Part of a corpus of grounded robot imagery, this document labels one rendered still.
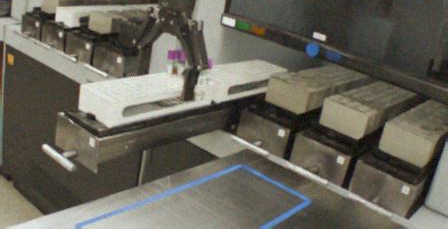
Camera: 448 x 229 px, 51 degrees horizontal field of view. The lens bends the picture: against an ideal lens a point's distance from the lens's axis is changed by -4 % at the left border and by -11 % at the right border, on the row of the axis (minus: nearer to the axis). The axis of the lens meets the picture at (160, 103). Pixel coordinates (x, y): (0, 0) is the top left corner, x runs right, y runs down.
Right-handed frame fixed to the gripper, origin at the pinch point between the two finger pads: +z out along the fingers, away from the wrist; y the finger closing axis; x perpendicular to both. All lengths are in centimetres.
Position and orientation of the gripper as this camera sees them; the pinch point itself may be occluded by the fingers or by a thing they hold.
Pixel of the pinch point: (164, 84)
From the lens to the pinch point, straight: 107.2
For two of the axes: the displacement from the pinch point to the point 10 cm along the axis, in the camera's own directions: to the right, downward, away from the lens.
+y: 6.9, 3.4, -6.4
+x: 7.1, -1.4, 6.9
